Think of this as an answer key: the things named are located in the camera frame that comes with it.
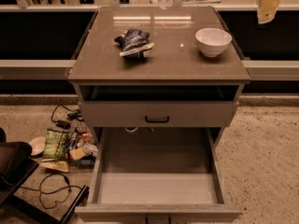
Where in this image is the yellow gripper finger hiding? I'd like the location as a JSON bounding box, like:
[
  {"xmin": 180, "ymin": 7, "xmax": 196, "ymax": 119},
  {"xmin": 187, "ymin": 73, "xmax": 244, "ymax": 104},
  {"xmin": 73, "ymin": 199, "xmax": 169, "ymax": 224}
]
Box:
[{"xmin": 257, "ymin": 0, "xmax": 281, "ymax": 24}]

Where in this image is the yellow chip bag on floor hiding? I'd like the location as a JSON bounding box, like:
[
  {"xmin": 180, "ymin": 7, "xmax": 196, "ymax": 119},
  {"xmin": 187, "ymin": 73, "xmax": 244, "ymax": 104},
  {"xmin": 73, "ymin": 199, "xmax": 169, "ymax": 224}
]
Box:
[{"xmin": 40, "ymin": 161, "xmax": 69, "ymax": 173}]

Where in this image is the white bowl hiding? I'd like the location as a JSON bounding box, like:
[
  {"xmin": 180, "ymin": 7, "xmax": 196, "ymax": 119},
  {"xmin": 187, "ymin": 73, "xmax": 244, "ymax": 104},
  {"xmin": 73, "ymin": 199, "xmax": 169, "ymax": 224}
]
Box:
[{"xmin": 195, "ymin": 28, "xmax": 232, "ymax": 57}]

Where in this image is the green chip bag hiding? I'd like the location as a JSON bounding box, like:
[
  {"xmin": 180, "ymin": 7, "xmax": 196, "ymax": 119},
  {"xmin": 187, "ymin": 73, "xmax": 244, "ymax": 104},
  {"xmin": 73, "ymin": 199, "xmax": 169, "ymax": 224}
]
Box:
[{"xmin": 42, "ymin": 129, "xmax": 68, "ymax": 161}]

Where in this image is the grey drawer cabinet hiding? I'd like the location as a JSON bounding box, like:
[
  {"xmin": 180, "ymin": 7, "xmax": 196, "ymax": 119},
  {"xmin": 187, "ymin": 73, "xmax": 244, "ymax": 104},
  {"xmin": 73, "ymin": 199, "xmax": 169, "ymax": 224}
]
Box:
[{"xmin": 67, "ymin": 6, "xmax": 251, "ymax": 138}]

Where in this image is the black cable on floor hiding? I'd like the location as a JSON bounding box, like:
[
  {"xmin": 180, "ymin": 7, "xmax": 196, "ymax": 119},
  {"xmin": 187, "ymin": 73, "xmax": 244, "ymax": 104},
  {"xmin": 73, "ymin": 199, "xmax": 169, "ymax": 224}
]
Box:
[{"xmin": 20, "ymin": 173, "xmax": 83, "ymax": 210}]

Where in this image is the open middle drawer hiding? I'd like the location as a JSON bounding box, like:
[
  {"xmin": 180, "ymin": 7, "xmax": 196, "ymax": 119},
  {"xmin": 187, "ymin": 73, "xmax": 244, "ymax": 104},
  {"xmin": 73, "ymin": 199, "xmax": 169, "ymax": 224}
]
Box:
[{"xmin": 76, "ymin": 128, "xmax": 242, "ymax": 224}]

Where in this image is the yellow sponge on floor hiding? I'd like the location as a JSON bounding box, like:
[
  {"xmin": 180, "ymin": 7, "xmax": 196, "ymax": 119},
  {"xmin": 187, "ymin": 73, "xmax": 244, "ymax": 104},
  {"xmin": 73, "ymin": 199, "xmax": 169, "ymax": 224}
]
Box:
[{"xmin": 69, "ymin": 147, "xmax": 88, "ymax": 161}]

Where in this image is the black power adapter cable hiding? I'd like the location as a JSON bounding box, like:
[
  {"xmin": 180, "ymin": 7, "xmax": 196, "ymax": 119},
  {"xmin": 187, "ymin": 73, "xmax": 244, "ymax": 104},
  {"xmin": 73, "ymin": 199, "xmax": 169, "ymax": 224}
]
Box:
[{"xmin": 50, "ymin": 105, "xmax": 84, "ymax": 131}]

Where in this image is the upper drawer with black handle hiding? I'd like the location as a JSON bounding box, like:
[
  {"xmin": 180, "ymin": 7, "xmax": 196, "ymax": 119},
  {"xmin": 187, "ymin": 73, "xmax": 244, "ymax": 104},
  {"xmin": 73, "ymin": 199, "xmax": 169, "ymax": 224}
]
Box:
[{"xmin": 78, "ymin": 101, "xmax": 238, "ymax": 127}]

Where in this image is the blue chip bag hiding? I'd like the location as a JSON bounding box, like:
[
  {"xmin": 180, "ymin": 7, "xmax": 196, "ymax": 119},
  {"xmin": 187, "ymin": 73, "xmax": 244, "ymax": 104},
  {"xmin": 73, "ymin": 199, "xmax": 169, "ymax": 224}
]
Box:
[{"xmin": 114, "ymin": 28, "xmax": 154, "ymax": 59}]

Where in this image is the white plate on floor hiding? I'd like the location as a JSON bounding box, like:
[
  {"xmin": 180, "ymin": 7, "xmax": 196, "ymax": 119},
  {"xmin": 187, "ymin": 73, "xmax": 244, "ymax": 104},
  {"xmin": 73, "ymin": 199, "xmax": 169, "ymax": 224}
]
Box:
[{"xmin": 29, "ymin": 136, "xmax": 46, "ymax": 156}]

